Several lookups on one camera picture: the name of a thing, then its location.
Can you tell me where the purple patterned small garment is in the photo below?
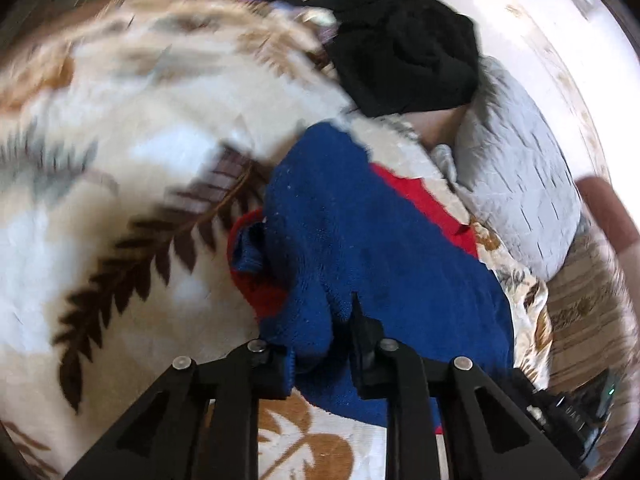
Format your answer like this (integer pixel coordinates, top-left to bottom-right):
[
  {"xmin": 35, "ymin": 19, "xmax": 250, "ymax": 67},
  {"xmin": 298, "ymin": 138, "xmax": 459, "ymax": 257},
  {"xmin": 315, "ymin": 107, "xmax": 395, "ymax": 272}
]
[{"xmin": 250, "ymin": 0, "xmax": 340, "ymax": 44}]

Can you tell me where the navy blue knit garment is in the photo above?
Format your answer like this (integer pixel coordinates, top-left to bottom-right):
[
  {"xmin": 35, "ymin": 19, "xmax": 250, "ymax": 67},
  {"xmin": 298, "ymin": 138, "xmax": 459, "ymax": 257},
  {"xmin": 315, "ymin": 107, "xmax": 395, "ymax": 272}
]
[{"xmin": 228, "ymin": 122, "xmax": 514, "ymax": 426}]

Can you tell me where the striped floral bed sheet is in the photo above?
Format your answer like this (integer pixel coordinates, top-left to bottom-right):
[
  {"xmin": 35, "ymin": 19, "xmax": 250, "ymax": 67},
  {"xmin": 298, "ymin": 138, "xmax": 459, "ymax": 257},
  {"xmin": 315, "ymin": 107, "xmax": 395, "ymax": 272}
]
[{"xmin": 548, "ymin": 226, "xmax": 639, "ymax": 479}]

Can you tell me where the black clothing pile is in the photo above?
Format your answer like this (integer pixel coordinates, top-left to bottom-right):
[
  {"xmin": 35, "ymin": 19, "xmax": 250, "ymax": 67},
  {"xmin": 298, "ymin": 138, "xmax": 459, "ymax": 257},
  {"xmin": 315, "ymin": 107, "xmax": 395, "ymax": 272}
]
[{"xmin": 306, "ymin": 0, "xmax": 480, "ymax": 117}]

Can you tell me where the black device with green light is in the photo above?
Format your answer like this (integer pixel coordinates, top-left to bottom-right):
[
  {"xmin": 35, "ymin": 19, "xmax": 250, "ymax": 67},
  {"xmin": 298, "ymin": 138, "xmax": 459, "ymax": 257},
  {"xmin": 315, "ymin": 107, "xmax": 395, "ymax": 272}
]
[{"xmin": 504, "ymin": 368, "xmax": 617, "ymax": 478}]

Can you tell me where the leaf pattern fleece blanket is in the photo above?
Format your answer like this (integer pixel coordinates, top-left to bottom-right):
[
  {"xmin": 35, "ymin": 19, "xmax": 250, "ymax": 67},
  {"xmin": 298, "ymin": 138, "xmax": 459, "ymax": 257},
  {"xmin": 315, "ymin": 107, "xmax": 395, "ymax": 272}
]
[{"xmin": 1, "ymin": 0, "xmax": 552, "ymax": 479}]

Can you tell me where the grey quilted pillow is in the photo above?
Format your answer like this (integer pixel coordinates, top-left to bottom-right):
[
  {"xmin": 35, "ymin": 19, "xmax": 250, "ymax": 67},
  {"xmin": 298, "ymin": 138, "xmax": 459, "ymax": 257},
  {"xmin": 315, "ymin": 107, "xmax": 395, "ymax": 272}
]
[{"xmin": 430, "ymin": 56, "xmax": 582, "ymax": 281}]

